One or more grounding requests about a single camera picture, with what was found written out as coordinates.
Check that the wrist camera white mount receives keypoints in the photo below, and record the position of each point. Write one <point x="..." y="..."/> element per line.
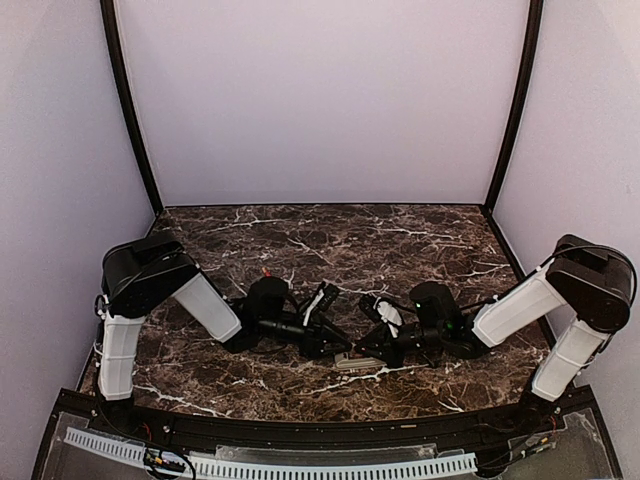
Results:
<point x="379" y="310"/>
<point x="324" y="296"/>

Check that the black front rail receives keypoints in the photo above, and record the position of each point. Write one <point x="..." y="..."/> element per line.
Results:
<point x="481" y="428"/>

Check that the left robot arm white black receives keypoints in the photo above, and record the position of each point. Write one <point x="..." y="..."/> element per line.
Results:
<point x="139" y="276"/>

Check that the white remote control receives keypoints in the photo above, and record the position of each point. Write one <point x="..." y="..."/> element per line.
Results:
<point x="343" y="361"/>

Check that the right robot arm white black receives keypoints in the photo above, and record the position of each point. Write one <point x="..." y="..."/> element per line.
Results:
<point x="597" y="282"/>

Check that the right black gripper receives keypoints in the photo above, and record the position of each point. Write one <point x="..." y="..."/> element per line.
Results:
<point x="385" y="351"/>

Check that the white slotted cable duct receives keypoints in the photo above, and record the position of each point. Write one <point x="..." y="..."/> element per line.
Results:
<point x="233" y="463"/>

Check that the left black frame post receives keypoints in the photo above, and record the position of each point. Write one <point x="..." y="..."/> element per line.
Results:
<point x="128" y="109"/>

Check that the right black frame post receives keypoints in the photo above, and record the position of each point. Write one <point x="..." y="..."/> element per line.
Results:
<point x="525" y="69"/>

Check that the black frame post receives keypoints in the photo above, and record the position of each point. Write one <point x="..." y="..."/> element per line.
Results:
<point x="525" y="69"/>
<point x="128" y="109"/>

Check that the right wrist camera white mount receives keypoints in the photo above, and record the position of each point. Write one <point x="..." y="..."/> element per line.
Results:
<point x="379" y="310"/>

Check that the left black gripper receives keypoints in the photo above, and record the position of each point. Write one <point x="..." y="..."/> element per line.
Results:
<point x="315" y="338"/>

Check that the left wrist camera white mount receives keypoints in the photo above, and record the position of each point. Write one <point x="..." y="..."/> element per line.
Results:
<point x="324" y="296"/>

